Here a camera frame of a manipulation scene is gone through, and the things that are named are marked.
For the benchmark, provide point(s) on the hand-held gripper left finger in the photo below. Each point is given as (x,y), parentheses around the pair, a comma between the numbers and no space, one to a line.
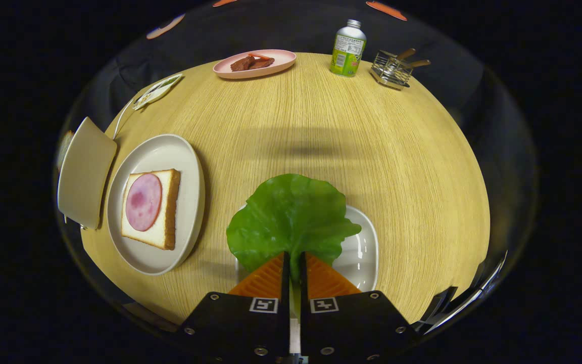
(240,323)

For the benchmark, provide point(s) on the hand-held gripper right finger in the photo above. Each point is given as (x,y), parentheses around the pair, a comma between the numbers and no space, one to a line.
(351,323)

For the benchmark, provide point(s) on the green lettuce leaf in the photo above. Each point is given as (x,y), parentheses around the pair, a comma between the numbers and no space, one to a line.
(291,212)

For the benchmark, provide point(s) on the small white rounded plate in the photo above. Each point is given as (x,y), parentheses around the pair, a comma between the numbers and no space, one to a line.
(359,253)

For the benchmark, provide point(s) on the white bread slice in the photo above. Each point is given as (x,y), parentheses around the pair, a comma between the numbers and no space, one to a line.
(170,202)

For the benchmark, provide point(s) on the pink ham slice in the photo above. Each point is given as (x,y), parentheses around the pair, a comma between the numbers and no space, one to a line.
(143,202)

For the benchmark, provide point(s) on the large round white plate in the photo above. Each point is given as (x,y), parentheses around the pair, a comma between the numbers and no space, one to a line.
(159,149)

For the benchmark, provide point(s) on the beige toaster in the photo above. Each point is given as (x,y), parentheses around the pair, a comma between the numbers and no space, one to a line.
(86,172)

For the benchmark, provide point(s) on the white divided dish with beans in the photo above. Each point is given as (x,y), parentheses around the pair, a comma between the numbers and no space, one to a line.
(157,92)

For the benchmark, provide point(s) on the brown cooked meat slices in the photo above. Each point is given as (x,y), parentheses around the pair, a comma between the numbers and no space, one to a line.
(243,64)

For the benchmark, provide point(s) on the pink plate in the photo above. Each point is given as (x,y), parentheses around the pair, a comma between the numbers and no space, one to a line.
(282,63)

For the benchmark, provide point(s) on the silver bottle with green label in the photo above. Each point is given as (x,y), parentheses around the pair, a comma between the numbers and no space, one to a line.
(346,55)

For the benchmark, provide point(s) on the orange-red food strip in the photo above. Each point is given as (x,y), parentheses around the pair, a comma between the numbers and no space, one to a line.
(259,56)

